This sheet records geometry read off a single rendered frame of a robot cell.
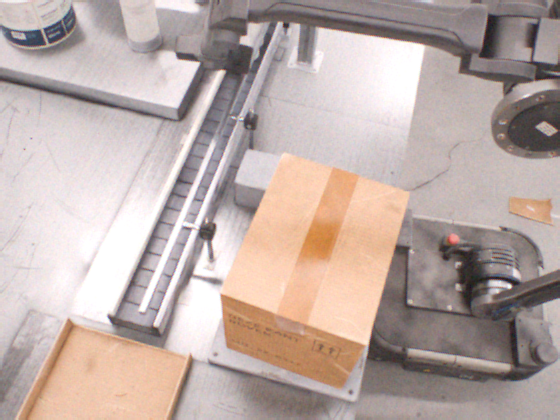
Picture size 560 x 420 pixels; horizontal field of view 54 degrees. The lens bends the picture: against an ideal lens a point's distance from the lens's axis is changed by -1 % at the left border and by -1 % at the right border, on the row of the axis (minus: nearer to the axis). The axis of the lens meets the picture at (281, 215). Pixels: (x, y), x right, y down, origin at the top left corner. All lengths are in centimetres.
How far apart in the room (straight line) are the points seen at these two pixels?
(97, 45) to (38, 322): 76
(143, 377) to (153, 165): 51
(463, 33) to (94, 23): 115
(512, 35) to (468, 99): 207
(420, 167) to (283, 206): 160
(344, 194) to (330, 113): 54
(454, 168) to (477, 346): 93
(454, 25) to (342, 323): 45
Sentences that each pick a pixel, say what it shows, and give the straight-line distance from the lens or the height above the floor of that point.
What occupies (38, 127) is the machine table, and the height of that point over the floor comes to 83.
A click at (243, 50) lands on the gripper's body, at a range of 135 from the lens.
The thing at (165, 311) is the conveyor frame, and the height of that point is 88.
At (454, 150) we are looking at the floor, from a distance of 261.
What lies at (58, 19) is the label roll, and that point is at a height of 94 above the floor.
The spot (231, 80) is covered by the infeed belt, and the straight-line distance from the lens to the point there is 147.
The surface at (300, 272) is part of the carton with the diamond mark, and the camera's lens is 89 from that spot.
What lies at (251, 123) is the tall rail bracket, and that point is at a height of 97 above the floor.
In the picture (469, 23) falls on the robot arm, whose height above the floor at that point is 146.
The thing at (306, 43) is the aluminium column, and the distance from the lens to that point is 156.
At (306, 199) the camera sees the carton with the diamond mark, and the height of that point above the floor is 112.
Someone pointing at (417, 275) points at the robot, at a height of 26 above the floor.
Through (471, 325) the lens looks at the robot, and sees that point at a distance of 192.
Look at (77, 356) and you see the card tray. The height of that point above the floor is 83.
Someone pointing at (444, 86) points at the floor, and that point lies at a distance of 287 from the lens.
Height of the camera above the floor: 192
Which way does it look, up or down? 58 degrees down
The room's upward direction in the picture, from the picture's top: 5 degrees clockwise
